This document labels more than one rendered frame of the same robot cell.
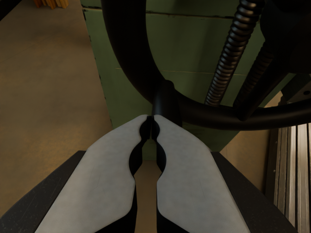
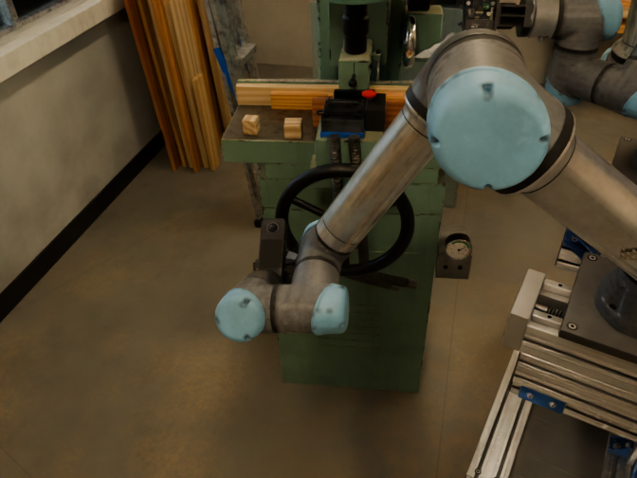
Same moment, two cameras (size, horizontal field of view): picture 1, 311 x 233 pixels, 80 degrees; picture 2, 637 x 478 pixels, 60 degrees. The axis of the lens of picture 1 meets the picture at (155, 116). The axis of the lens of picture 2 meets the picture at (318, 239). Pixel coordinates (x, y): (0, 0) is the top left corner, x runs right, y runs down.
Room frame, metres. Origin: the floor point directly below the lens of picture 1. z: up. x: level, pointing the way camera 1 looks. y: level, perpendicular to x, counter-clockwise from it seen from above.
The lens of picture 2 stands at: (-0.76, -0.28, 1.52)
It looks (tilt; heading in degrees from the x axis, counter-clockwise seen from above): 39 degrees down; 15
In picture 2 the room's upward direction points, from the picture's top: 3 degrees counter-clockwise
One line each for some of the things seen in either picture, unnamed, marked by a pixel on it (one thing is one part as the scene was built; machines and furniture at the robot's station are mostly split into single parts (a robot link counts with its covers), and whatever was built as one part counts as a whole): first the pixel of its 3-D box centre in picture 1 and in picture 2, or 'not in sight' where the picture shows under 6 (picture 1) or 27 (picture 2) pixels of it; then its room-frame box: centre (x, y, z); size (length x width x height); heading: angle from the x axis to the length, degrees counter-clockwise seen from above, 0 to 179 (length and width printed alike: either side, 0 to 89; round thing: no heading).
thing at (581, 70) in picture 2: not in sight; (576, 75); (0.33, -0.51, 1.08); 0.11 x 0.08 x 0.11; 49
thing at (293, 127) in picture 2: not in sight; (293, 128); (0.32, 0.05, 0.92); 0.04 x 0.04 x 0.03; 10
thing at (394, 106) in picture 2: not in sight; (366, 113); (0.39, -0.10, 0.93); 0.25 x 0.01 x 0.07; 97
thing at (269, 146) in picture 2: not in sight; (354, 142); (0.37, -0.08, 0.87); 0.61 x 0.30 x 0.06; 97
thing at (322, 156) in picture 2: not in sight; (351, 143); (0.28, -0.09, 0.91); 0.15 x 0.14 x 0.09; 97
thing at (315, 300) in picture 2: not in sight; (312, 301); (-0.18, -0.12, 0.90); 0.11 x 0.11 x 0.08; 6
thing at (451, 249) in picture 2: not in sight; (457, 248); (0.29, -0.34, 0.65); 0.06 x 0.04 x 0.08; 97
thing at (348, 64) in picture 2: not in sight; (356, 66); (0.49, -0.06, 1.00); 0.14 x 0.07 x 0.09; 7
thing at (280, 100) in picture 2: not in sight; (393, 102); (0.48, -0.15, 0.92); 0.60 x 0.02 x 0.04; 97
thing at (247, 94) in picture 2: not in sight; (357, 96); (0.49, -0.06, 0.92); 0.60 x 0.02 x 0.05; 97
